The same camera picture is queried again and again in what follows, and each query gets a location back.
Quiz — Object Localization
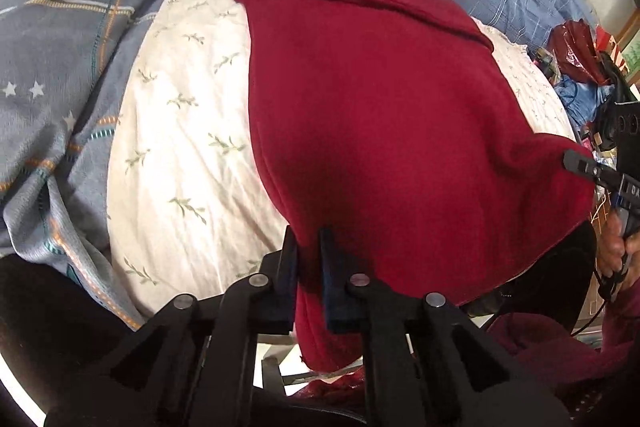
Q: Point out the white leaf print sheet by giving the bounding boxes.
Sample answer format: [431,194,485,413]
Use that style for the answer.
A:
[106,0,577,319]

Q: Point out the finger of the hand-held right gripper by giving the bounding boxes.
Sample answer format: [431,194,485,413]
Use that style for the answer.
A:
[563,149,624,188]

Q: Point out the red plastic bag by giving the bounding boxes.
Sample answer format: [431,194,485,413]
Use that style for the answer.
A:
[547,19,603,84]

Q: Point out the person's right hand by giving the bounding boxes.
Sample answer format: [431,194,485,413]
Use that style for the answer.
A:
[597,218,640,289]

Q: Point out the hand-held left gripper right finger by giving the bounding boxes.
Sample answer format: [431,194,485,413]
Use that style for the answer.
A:
[318,227,572,427]

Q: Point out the black cable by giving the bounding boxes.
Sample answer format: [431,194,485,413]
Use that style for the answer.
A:
[570,269,626,339]

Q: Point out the red knit sweater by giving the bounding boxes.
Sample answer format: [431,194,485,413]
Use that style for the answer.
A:
[230,0,597,373]

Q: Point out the person's maroon garment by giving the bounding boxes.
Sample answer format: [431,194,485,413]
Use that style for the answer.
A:
[487,284,640,427]

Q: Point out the grey star print quilt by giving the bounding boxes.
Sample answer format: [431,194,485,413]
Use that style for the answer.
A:
[0,0,177,330]

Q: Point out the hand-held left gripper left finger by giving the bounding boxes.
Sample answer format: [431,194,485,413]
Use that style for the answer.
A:
[45,225,301,427]

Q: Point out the blue crumpled cloth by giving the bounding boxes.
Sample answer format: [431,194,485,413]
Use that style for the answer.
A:
[554,74,613,130]

